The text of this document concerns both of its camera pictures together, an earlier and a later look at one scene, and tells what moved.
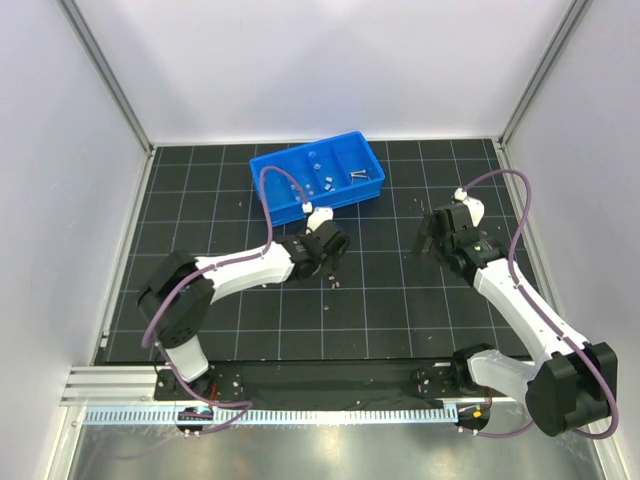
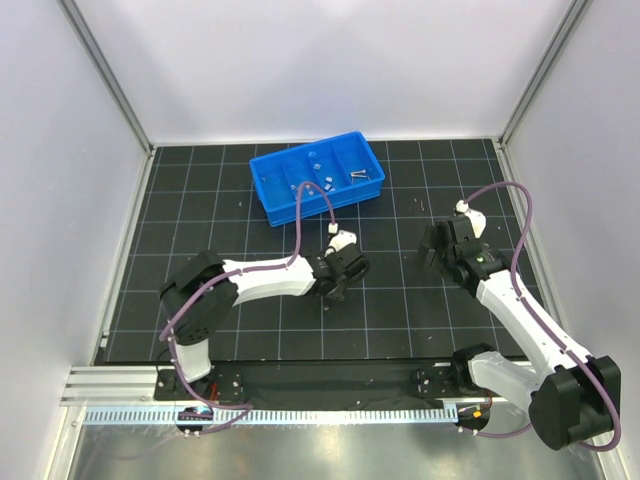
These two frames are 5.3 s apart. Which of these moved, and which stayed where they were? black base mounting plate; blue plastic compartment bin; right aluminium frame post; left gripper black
Moved: left gripper black
Stayed: black base mounting plate; blue plastic compartment bin; right aluminium frame post
